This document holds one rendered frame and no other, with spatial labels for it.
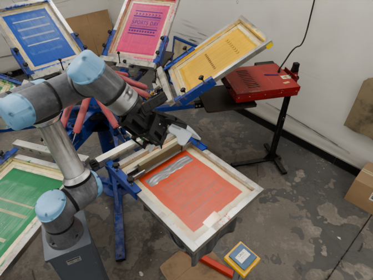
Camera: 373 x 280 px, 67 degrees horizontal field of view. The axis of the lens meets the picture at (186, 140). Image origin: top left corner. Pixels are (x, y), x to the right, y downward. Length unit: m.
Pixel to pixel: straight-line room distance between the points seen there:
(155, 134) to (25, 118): 0.29
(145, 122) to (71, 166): 0.54
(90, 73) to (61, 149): 0.57
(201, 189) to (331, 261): 1.47
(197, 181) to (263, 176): 1.53
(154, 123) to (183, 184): 1.10
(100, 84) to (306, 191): 2.80
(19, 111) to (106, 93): 0.18
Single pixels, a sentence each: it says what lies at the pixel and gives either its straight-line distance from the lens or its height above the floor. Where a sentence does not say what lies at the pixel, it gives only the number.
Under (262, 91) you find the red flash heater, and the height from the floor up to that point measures 1.10.
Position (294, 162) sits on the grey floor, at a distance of 3.49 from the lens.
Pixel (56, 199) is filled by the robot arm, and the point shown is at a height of 1.43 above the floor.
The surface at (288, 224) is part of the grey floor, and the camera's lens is 2.90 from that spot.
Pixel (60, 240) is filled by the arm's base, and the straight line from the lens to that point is 1.31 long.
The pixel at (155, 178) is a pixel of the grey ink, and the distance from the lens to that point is 1.81.
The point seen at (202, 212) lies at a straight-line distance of 1.65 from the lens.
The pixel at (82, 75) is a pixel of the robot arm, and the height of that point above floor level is 2.02.
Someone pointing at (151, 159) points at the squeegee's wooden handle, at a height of 1.05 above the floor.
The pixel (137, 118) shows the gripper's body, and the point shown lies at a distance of 0.69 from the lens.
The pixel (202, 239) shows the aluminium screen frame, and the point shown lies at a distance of 1.52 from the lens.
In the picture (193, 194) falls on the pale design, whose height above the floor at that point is 0.96.
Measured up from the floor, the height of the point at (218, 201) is 0.96.
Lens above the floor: 2.30
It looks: 40 degrees down
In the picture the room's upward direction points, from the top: straight up
